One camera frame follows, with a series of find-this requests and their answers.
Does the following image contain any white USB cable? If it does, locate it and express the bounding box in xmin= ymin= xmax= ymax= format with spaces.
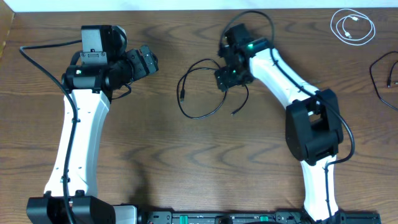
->
xmin=330 ymin=7 xmax=376 ymax=47

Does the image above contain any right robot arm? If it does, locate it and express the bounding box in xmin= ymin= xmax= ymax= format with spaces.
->
xmin=215 ymin=24 xmax=343 ymax=222

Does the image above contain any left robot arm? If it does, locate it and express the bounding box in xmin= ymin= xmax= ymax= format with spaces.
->
xmin=26 ymin=25 xmax=159 ymax=223

